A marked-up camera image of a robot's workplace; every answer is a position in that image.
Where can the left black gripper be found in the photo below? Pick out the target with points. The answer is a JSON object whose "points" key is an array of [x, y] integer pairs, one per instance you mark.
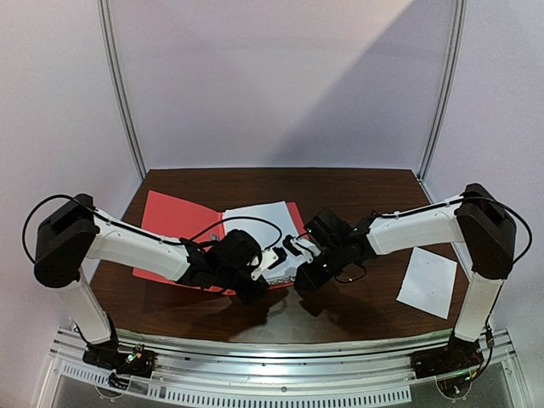
{"points": [[249, 297]]}

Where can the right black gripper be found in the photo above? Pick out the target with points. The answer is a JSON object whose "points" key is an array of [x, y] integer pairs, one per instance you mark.
{"points": [[308, 277]]}

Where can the large white paper sheet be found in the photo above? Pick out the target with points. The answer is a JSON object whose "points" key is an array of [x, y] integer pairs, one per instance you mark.
{"points": [[267, 224]]}

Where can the metal bottom folder clip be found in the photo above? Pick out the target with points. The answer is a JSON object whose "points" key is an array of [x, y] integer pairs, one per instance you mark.
{"points": [[283, 281]]}

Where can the red file folder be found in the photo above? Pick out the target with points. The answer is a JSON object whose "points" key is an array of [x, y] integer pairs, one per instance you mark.
{"points": [[173, 217]]}

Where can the small white paper sheet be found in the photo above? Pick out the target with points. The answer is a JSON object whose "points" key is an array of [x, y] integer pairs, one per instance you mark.
{"points": [[428, 283]]}

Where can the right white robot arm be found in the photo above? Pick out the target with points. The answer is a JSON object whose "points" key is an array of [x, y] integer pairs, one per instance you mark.
{"points": [[473, 218]]}

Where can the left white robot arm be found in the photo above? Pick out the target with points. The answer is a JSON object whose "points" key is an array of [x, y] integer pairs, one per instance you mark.
{"points": [[78, 230]]}

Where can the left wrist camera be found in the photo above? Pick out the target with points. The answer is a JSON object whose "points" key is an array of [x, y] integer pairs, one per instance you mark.
{"points": [[238, 257]]}

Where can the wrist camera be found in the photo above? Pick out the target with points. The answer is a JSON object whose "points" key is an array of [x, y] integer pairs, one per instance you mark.
{"points": [[238, 257], [324, 230]]}

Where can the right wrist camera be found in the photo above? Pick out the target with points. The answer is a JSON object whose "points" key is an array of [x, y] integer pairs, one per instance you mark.
{"points": [[324, 230]]}

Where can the aluminium front rail frame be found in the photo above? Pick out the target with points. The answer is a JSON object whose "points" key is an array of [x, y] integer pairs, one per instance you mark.
{"points": [[198, 373]]}

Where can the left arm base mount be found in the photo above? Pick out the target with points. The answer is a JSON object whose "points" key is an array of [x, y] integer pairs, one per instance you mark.
{"points": [[123, 365]]}

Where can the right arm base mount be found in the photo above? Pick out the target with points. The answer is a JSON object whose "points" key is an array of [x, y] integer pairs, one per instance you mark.
{"points": [[455, 366]]}

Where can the left aluminium corner post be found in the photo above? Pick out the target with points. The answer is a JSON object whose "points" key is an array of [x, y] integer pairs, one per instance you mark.
{"points": [[119, 89]]}

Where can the aluminium corner post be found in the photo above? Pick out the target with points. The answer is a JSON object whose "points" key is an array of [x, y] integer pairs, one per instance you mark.
{"points": [[448, 77], [119, 89]]}

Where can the right aluminium corner post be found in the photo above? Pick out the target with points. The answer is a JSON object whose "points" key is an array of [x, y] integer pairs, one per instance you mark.
{"points": [[448, 77]]}

